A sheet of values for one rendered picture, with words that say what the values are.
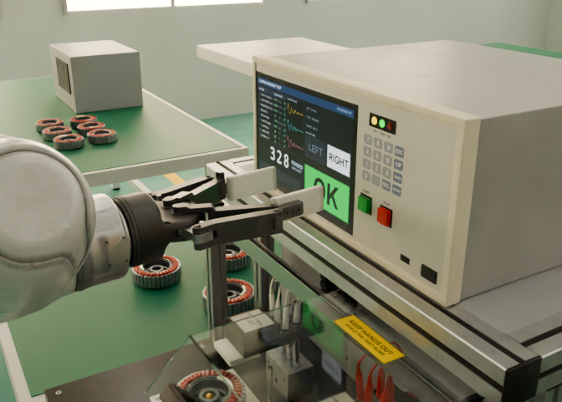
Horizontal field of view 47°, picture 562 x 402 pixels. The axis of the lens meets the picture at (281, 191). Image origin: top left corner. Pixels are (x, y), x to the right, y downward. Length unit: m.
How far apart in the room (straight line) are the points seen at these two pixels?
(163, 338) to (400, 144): 0.75
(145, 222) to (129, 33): 4.91
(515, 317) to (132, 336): 0.82
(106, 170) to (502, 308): 1.76
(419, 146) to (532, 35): 7.73
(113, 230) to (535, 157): 0.44
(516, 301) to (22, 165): 0.53
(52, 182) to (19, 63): 4.95
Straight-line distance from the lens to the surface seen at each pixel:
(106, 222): 0.64
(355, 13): 6.55
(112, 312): 1.42
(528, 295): 0.76
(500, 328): 0.69
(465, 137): 0.64
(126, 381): 1.18
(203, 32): 5.76
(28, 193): 0.43
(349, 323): 0.76
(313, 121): 0.85
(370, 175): 0.76
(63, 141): 2.54
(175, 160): 2.35
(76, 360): 1.29
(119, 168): 2.30
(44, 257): 0.43
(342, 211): 0.82
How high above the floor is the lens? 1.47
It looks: 21 degrees down
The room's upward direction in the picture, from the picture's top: straight up
